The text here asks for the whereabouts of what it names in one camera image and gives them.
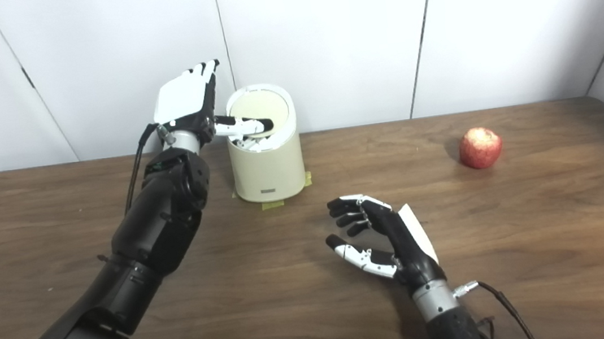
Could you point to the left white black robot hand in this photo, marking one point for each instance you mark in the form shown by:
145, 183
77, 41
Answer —
180, 98

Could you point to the cream-colored bin body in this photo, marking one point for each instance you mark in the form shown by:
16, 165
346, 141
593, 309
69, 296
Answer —
267, 167

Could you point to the cream round bin lid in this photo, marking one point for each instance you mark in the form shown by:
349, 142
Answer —
263, 104

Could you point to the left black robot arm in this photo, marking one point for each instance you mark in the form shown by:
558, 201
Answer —
150, 238

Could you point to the red apple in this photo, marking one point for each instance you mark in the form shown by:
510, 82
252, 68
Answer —
480, 148

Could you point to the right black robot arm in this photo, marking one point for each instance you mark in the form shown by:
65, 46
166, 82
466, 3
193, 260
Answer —
443, 312

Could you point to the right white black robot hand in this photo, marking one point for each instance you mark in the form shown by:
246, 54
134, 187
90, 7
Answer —
401, 243

